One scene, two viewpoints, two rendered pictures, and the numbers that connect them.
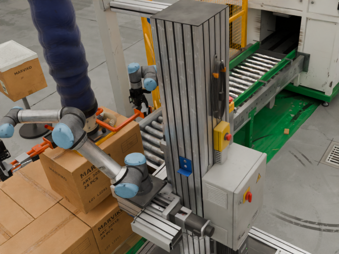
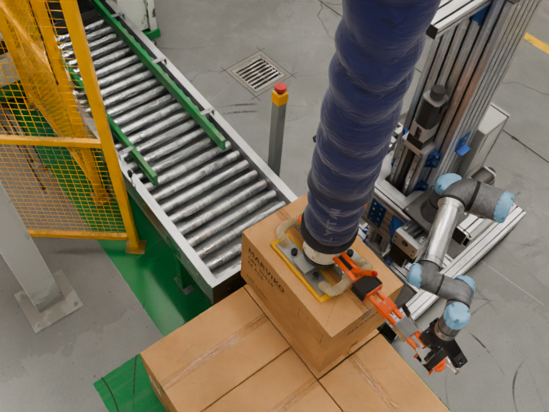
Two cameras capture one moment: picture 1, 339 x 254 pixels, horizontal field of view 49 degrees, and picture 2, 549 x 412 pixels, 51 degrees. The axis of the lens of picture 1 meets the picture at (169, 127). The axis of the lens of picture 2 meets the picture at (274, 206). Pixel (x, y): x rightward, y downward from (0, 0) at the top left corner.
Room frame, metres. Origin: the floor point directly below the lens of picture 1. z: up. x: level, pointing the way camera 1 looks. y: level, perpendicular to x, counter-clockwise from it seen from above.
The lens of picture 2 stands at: (2.20, 1.83, 3.21)
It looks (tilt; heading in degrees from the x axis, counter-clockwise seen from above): 55 degrees down; 273
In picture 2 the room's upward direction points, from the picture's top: 5 degrees clockwise
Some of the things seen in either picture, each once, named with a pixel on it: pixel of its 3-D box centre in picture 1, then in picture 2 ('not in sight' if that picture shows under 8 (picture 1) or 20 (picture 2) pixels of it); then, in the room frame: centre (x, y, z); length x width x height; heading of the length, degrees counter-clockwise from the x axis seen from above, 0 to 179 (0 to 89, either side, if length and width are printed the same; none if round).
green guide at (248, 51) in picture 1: (217, 71); (82, 98); (3.57, -0.60, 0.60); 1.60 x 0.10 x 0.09; 135
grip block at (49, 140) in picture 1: (53, 139); (366, 286); (1.87, 0.74, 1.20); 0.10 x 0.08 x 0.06; 45
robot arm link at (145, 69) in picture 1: (150, 72); not in sight; (2.04, 0.08, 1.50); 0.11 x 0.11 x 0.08; 88
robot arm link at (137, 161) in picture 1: (135, 166); (448, 190); (1.54, 0.21, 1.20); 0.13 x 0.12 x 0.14; 163
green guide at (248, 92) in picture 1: (261, 84); (158, 64); (3.20, -0.97, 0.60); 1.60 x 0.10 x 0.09; 135
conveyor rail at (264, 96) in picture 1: (247, 111); (197, 105); (2.90, -0.76, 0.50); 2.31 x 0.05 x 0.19; 135
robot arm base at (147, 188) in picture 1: (139, 180); (439, 205); (1.54, 0.21, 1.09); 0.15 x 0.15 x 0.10
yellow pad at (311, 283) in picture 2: not in sight; (304, 265); (2.12, 0.63, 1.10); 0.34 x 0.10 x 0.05; 135
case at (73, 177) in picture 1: (94, 156); (315, 279); (2.05, 0.56, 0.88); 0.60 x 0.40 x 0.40; 135
